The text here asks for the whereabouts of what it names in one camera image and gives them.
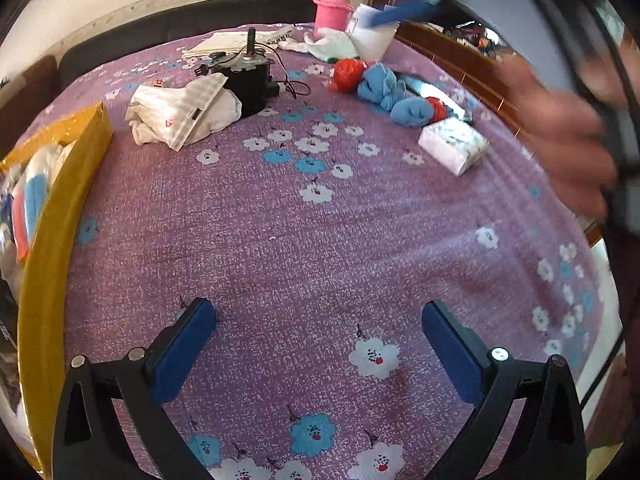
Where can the blue packet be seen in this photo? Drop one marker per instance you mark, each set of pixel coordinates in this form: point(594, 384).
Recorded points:
point(35, 200)

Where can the white sock with green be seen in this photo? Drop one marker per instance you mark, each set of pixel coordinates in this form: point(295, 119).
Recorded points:
point(325, 47)

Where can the lemon print tissue pack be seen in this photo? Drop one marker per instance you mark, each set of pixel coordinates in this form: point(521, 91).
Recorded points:
point(452, 145)

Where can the white plastic jar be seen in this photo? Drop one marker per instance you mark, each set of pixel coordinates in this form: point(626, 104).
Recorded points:
point(375, 35)

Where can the black electric motor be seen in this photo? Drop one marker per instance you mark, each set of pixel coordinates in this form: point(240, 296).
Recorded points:
point(250, 82)

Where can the pink thermos bottle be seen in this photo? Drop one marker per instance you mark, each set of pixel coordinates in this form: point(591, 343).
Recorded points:
point(332, 7)

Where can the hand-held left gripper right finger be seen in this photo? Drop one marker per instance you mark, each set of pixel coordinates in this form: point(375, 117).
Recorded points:
point(452, 350)

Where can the clear zip bag red mark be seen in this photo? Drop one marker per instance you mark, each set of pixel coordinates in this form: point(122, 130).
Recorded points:
point(192, 112)

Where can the black sofa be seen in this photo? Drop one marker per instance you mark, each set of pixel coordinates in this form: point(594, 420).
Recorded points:
point(175, 25)

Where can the pile of small tools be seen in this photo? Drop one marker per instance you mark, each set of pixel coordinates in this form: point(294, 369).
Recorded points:
point(470, 32)

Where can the blue knitted cloth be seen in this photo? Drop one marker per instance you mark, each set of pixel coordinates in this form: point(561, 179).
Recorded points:
point(411, 112)
point(382, 85)

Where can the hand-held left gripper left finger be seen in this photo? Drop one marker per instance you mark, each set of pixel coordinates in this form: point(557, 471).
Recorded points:
point(182, 350)

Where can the person's right hand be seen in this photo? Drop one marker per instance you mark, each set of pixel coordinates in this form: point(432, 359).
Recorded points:
point(565, 145)

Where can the yellow box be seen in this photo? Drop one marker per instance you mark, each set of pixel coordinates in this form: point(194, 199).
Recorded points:
point(50, 260)

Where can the brown window ledge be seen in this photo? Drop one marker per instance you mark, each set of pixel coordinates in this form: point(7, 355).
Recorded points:
point(450, 50)

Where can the small white packet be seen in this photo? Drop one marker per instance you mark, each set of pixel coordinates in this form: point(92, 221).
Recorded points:
point(55, 155)

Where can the white cloth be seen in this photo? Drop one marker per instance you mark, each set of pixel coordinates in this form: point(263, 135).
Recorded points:
point(150, 120)

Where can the purple floral tablecloth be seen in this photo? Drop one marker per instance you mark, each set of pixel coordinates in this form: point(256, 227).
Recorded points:
point(300, 240)

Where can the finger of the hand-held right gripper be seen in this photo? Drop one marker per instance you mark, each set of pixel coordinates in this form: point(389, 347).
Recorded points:
point(405, 12)

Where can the paper booklets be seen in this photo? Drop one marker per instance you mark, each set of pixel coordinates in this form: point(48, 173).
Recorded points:
point(225, 42)

